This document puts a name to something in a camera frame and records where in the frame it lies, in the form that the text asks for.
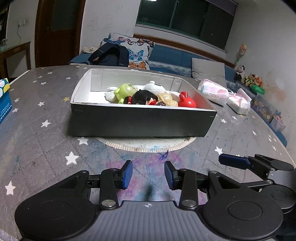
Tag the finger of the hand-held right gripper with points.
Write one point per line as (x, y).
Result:
(233, 160)
(256, 184)

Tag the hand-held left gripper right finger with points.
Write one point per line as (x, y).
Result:
(168, 175)

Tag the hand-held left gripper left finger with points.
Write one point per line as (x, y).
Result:
(127, 173)

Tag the grey cardboard box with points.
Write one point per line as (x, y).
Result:
(138, 120)

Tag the red pomegranate toy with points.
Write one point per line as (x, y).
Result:
(187, 102)

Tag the green monster toy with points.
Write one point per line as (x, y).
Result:
(123, 91)

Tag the round paper plate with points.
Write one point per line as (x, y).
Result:
(143, 144)

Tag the pink white tissue pack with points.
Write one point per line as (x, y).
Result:
(214, 91)
(239, 102)

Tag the colourful storage box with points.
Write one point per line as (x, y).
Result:
(266, 109)

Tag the beige peanut toy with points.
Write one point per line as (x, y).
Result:
(168, 98)

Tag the black haired doll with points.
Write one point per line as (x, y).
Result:
(142, 97)

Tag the small orange plush toy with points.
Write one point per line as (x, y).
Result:
(253, 80)

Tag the grey star tablecloth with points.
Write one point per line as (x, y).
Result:
(46, 139)

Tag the panda plush toy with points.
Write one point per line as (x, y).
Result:
(240, 71)

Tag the white plush toy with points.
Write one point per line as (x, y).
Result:
(152, 87)

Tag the grey pillow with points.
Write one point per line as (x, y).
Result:
(208, 70)

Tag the artificial flower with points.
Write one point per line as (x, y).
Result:
(241, 51)

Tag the dark blue backpack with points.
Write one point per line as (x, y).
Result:
(111, 55)

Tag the butterfly print pillow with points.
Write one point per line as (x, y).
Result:
(136, 51)

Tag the beige cloth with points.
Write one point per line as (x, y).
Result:
(89, 49)

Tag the blue dotted tissue box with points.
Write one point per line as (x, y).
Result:
(4, 102)

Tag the brown wooden door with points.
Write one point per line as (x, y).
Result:
(57, 34)

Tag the wooden side table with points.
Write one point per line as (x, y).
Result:
(16, 49)

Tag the clear jar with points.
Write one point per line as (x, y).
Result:
(3, 44)

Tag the green frame window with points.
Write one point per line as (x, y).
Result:
(185, 18)

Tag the white wall outlet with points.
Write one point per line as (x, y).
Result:
(21, 23)

